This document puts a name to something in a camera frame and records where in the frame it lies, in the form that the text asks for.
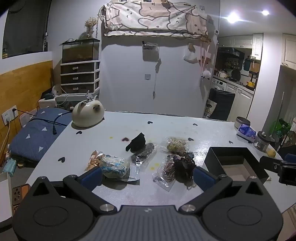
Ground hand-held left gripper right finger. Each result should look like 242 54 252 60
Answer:
178 166 266 215

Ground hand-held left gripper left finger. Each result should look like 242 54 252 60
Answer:
30 167 118 215

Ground peach satin bow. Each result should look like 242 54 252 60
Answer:
84 150 107 172

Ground dark brown scrunchie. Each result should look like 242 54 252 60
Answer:
172 152 197 188

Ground white blue plastic packet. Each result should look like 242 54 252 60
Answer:
100 155 141 182

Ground black cardboard box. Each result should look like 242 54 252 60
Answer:
203 147 276 186

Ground bag of black hair ties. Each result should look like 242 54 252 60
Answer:
131 142 158 166

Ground glass jar with lid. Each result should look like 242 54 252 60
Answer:
253 131 272 152

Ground green plastic bag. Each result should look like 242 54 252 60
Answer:
268 118 292 142

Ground purple tissue pack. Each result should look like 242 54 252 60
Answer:
236 123 257 141

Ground round metal tin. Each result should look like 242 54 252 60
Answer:
234 116 251 130

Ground white pole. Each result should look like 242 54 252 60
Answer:
275 91 285 137

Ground cream cat-shaped purse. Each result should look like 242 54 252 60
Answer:
72 95 105 128

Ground printed tote bag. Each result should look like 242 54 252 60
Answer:
203 99 218 118

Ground blue patterned cushion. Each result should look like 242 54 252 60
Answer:
9 108 73 161

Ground white kitchen counter cabinets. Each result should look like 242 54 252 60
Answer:
225 80 255 121

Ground brown phone case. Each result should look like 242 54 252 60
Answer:
11 184 30 205

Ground black trash bin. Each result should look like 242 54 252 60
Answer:
208 88 236 121

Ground blue face mask pack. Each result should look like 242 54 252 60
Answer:
2 158 18 173

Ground white storage box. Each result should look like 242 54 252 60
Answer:
38 98 58 109

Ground white washing machine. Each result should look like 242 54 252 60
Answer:
211 77 227 91

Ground white plastic drawer unit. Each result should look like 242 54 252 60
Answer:
60 60 101 94

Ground black kitchen rack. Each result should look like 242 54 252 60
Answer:
217 47 245 70

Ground white upper kitchen cabinets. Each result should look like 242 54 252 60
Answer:
218 34 264 61

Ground white hanging pouch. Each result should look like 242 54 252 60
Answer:
183 44 198 63

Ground glass fish tank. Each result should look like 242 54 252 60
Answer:
62 38 101 63

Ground dried flowers in vase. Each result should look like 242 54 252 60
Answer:
84 17 99 39

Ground dark window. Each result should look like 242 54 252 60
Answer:
2 0 52 58

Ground cartoon printed cloth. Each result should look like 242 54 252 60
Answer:
100 1 208 39

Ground bag of beige hair ties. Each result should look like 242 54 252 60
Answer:
161 136 190 154

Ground black power cable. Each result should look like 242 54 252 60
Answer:
17 109 70 135

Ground white wall socket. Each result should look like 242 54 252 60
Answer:
2 105 19 126

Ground hanging cord charm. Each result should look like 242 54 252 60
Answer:
153 58 162 99

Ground clear wall holder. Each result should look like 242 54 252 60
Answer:
142 41 160 61

